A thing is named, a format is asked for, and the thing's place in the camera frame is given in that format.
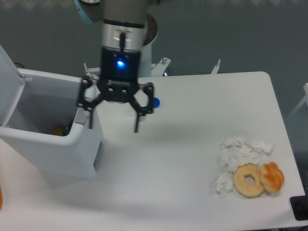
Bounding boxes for orange object at edge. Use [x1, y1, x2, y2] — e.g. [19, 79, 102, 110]
[0, 185, 3, 211]

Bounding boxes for orange trash inside can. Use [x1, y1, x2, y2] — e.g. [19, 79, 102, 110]
[51, 127, 63, 136]

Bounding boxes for large crumpled white tissue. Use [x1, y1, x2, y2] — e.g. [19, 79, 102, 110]
[219, 136, 260, 173]

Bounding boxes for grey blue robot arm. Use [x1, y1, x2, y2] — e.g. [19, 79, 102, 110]
[75, 0, 154, 132]

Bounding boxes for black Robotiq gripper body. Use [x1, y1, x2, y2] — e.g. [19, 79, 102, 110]
[97, 47, 141, 103]

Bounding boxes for black device at edge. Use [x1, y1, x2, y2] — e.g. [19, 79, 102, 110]
[290, 195, 308, 221]

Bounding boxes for small crumpled white tissue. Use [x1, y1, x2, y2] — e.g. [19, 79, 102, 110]
[215, 172, 233, 198]

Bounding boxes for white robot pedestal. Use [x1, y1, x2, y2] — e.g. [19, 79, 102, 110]
[83, 13, 172, 79]

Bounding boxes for white trash can lid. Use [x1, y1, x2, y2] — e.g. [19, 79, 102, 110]
[0, 46, 25, 126]

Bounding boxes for white bottle cap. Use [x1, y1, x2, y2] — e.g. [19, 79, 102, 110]
[127, 108, 136, 117]

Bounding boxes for orange glazed bread roll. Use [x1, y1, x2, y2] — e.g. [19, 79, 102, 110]
[260, 162, 284, 193]

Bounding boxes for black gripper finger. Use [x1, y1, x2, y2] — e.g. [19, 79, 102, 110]
[129, 82, 155, 133]
[77, 75, 103, 129]

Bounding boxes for white trash can body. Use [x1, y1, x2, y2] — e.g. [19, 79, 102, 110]
[0, 69, 103, 178]

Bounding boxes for blue bottle cap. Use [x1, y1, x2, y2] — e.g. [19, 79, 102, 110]
[154, 97, 160, 108]

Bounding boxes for white frame at right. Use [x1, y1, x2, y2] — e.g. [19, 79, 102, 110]
[286, 83, 308, 125]

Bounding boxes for ring donut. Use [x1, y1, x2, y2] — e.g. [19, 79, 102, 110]
[232, 164, 264, 198]

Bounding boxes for crumpled white tissue right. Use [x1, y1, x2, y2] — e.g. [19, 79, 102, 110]
[251, 141, 274, 154]

